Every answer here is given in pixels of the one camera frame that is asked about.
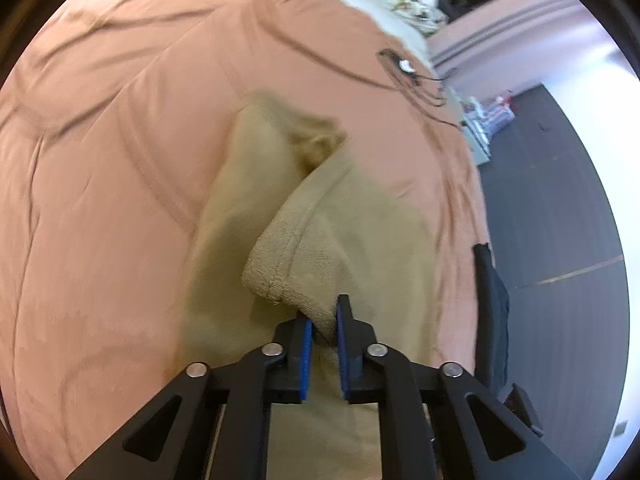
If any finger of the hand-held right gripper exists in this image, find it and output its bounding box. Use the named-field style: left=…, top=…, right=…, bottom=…
left=505, top=384, right=545, bottom=438

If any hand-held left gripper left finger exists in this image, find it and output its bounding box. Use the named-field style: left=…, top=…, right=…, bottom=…
left=65, top=312, right=316, bottom=480

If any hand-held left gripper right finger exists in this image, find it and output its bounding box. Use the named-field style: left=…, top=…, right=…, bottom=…
left=335, top=294, right=581, bottom=480

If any olive cat print t-shirt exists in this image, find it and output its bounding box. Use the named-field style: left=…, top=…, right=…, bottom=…
left=180, top=90, right=442, bottom=480

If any black cloth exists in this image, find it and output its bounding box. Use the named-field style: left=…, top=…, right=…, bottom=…
left=472, top=242, right=512, bottom=397

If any white nightstand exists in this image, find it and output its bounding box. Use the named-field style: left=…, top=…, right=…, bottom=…
left=450, top=87, right=517, bottom=167

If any orange blanket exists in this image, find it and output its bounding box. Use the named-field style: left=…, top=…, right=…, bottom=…
left=0, top=0, right=494, bottom=480

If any cream patterned duvet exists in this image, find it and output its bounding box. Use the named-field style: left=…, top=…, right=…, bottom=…
left=294, top=0, right=449, bottom=62

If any thin black cable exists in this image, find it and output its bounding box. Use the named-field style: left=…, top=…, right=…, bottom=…
left=270, top=25, right=467, bottom=132

